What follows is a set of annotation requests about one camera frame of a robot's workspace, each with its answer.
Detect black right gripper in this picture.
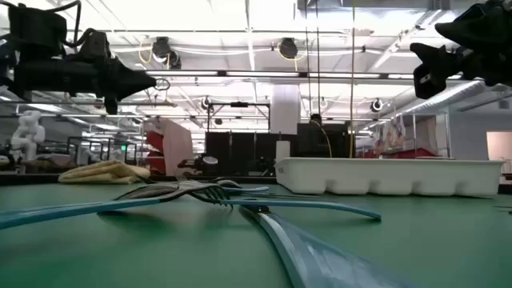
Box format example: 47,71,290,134
410,0,512,100

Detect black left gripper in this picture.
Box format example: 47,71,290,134
14,58,158,116

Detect blue-handled spoon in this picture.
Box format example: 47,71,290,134
114,182,382,222
223,183,271,194
214,178,244,190

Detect red storage bin rack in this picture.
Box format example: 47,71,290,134
144,130,166,174

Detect pale pink board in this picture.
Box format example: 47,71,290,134
162,118,194,176

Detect yellow folded cloth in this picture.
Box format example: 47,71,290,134
58,159,152,185

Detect clear plastic bags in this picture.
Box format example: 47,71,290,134
371,115,407,155

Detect black desk device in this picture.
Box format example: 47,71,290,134
178,154,220,176

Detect long red bin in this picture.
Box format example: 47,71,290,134
358,146,437,159

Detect white cutlery tray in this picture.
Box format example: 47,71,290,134
274,156,506,198

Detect black monitor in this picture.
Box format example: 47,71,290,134
295,122,350,159

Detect white paper roll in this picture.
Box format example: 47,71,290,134
274,139,291,163

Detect silver ventilation duct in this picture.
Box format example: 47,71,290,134
399,79,512,118

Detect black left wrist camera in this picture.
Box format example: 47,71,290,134
78,28,112,62

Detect black table frame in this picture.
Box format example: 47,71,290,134
0,172,277,186

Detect thin black cable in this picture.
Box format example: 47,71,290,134
304,0,312,117
314,0,322,117

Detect blue-handled knife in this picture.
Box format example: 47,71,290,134
238,203,407,288
235,190,322,198

